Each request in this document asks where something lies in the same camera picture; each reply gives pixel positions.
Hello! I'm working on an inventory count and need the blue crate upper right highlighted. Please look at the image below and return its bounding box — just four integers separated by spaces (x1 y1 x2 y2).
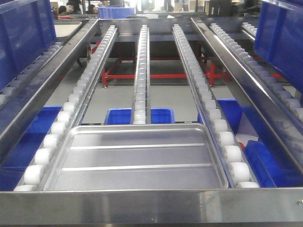
254 0 303 91

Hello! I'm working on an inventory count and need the distant silver tray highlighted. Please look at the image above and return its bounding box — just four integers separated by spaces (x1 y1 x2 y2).
54 21 82 39

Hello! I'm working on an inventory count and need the blue bin lower left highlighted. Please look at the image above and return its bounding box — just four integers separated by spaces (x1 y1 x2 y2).
0 106 62 191

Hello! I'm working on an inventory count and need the right white roller track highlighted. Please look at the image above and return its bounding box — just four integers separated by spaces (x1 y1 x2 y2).
172 24 260 188

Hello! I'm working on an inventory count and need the blue bin in background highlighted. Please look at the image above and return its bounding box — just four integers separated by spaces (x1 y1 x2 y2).
98 7 135 19

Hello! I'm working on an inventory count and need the far left roller track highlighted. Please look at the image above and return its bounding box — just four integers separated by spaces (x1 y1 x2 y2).
0 42 63 109

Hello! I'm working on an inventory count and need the far right roller track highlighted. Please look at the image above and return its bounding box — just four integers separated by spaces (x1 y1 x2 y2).
210 23 303 121

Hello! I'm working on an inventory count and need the middle white roller track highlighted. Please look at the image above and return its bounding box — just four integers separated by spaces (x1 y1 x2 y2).
131 25 151 124

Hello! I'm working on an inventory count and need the blue bin lower right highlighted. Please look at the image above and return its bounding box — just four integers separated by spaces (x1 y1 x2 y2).
197 98 303 188

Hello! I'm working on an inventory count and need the white roller track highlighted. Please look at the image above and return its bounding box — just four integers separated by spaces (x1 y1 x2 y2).
172 24 260 188
131 25 151 124
14 25 117 192

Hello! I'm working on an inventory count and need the steel flow rack frame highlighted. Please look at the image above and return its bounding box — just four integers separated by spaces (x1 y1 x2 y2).
0 17 303 226

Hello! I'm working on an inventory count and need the person in background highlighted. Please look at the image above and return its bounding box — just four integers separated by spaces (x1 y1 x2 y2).
58 1 80 16

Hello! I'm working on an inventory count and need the blue crate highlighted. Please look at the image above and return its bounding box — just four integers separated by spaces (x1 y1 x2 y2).
0 0 56 88
254 0 303 91

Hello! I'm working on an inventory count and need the blue crate upper left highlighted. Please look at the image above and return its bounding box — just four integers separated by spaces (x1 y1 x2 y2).
0 0 56 88

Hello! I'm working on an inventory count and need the left white roller track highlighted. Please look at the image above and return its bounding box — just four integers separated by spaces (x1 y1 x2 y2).
14 25 117 192

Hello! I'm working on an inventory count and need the small ribbed silver tray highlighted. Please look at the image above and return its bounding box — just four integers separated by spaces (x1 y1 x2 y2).
43 123 228 191

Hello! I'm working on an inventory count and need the blue bin lower middle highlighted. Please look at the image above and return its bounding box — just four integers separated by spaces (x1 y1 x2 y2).
104 108 175 125

